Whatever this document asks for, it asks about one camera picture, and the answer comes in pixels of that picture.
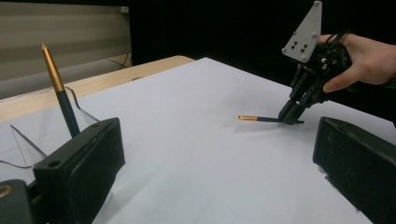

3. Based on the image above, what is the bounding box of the white table cover sheet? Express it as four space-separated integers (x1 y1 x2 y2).
0 56 396 224

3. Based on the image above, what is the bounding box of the black curtain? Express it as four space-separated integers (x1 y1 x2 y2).
128 0 396 125

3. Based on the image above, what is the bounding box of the dark pen with gold cap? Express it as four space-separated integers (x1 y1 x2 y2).
233 115 305 125
40 42 81 138

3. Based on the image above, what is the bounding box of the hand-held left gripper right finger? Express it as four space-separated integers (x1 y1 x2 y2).
312 116 396 224

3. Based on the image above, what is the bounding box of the clear acrylic pen holder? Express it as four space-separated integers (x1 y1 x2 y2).
0 86 101 171

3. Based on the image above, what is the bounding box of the wooden table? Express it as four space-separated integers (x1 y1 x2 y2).
0 55 196 123

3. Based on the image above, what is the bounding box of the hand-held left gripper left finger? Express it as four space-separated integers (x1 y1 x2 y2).
32 117 126 224

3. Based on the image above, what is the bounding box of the thin black wall cable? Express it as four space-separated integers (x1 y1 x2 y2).
106 53 133 69

